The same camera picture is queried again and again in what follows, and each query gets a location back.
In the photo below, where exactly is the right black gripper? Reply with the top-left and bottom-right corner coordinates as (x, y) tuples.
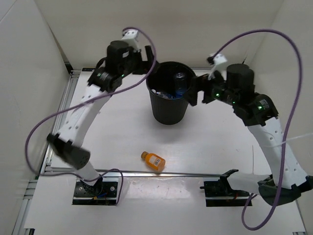
(181, 68), (239, 107)

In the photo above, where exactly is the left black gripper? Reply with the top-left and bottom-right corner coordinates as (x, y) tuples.
(118, 46), (159, 78)

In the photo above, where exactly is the clear bottle dark blue label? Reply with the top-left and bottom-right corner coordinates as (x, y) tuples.
(174, 72), (187, 98)

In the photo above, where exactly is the clear bottle light blue label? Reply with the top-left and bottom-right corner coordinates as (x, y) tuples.
(159, 92), (176, 99)

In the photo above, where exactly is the orange juice bottle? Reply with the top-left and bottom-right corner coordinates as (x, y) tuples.
(141, 151), (166, 172)

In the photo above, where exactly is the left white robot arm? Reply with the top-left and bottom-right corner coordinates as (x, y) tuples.
(47, 41), (154, 196)

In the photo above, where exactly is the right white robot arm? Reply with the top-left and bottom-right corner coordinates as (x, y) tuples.
(183, 64), (313, 206)

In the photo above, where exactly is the black plastic bin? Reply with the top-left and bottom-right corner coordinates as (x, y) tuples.
(146, 61), (196, 125)

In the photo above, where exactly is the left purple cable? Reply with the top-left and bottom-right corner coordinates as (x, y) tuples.
(25, 27), (123, 205)

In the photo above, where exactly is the purple cable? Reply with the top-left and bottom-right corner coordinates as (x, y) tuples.
(25, 27), (123, 205)
(212, 29), (303, 231)

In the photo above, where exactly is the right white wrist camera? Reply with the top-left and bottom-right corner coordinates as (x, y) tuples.
(207, 53), (228, 80)

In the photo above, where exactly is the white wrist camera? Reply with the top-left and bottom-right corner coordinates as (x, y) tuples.
(121, 29), (141, 52)
(207, 53), (228, 80)

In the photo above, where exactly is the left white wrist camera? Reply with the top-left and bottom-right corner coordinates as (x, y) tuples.
(121, 29), (141, 52)

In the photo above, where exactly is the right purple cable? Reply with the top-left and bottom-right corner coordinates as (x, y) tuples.
(212, 29), (303, 231)

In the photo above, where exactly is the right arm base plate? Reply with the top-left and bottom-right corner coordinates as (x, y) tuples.
(200, 180), (250, 207)

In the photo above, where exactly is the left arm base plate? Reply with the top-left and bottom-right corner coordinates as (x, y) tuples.
(72, 177), (119, 206)

